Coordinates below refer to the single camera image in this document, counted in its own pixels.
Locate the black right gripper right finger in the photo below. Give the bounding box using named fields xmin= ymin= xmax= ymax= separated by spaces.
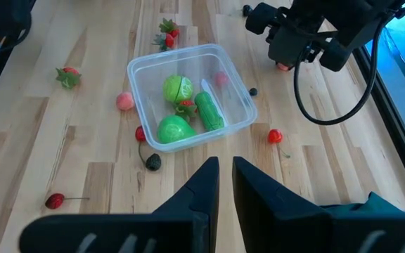
xmin=233 ymin=157 xmax=333 ymax=253

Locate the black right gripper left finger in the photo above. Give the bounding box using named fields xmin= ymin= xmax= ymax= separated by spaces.
xmin=153 ymin=157 xmax=220 ymax=253

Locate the red toy cherry with stem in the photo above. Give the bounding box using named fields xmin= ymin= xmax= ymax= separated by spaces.
xmin=44 ymin=193 xmax=90 ymax=210
xmin=267 ymin=129 xmax=291 ymax=159
xmin=134 ymin=125 xmax=148 ymax=164

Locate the green toy cucumber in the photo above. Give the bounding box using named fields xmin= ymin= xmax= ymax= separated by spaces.
xmin=194 ymin=91 xmax=225 ymax=133

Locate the red toy strawberry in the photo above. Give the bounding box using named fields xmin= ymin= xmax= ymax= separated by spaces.
xmin=158 ymin=18 xmax=181 ymax=39
xmin=55 ymin=66 xmax=82 ymax=90
xmin=151 ymin=33 xmax=176 ymax=52
xmin=174 ymin=100 xmax=199 ymax=123

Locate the light green sliced toy lime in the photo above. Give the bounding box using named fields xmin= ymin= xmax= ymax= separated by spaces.
xmin=162 ymin=74 xmax=195 ymax=105

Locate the pink toy peach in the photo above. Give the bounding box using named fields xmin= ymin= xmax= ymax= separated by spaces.
xmin=115 ymin=91 xmax=136 ymax=112

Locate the clear plastic tupperware container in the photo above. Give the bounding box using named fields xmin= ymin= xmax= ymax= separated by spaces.
xmin=127 ymin=43 xmax=259 ymax=153

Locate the red toy raspberry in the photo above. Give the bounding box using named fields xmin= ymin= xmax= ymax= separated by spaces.
xmin=214 ymin=72 xmax=229 ymax=88

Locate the dark green cloth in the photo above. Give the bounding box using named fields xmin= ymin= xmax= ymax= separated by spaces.
xmin=320 ymin=191 xmax=405 ymax=216

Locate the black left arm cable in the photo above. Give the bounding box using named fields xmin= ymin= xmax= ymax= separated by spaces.
xmin=292 ymin=17 xmax=386 ymax=127

